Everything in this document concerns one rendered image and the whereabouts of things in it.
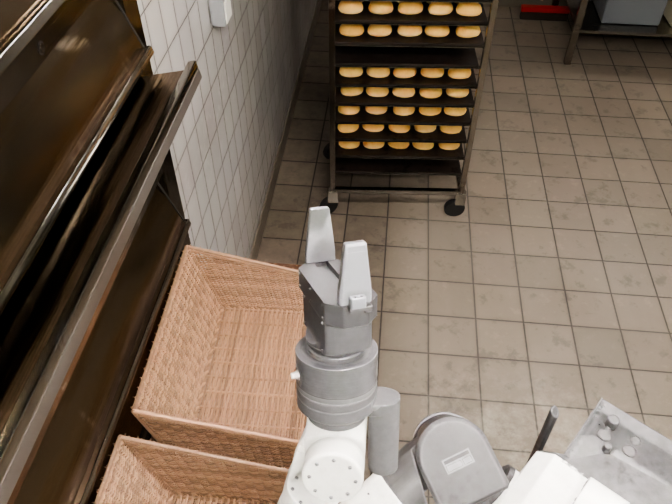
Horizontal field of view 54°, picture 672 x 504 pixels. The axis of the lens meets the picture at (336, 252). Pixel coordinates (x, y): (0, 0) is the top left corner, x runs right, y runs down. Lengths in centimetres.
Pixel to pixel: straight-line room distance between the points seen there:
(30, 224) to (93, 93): 34
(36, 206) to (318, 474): 68
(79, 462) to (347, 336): 90
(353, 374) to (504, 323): 223
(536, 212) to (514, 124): 76
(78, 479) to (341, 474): 82
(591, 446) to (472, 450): 16
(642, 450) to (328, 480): 44
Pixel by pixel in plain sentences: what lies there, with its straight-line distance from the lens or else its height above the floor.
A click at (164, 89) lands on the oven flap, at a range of 153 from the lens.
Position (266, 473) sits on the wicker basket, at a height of 74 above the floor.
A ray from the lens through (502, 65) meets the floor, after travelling 455.
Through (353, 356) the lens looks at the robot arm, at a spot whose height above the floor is 163.
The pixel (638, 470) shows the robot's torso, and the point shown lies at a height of 139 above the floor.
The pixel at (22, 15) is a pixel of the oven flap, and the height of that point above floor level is 173.
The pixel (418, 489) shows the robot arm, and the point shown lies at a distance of 91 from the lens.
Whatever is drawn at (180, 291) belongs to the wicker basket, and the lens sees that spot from 188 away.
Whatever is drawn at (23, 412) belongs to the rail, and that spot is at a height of 144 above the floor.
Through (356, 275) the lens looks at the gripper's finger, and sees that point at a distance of 61.
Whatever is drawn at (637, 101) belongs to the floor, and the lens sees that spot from 445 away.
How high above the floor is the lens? 219
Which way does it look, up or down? 45 degrees down
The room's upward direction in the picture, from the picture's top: straight up
